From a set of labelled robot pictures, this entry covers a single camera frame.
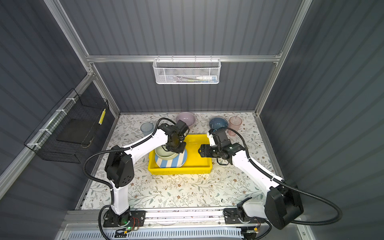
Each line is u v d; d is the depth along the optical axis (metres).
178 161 0.89
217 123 1.10
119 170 0.49
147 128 0.91
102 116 0.83
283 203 0.40
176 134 0.68
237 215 0.73
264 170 0.46
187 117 1.12
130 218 0.72
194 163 0.92
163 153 0.89
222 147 0.62
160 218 0.75
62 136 0.70
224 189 0.83
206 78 0.89
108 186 0.53
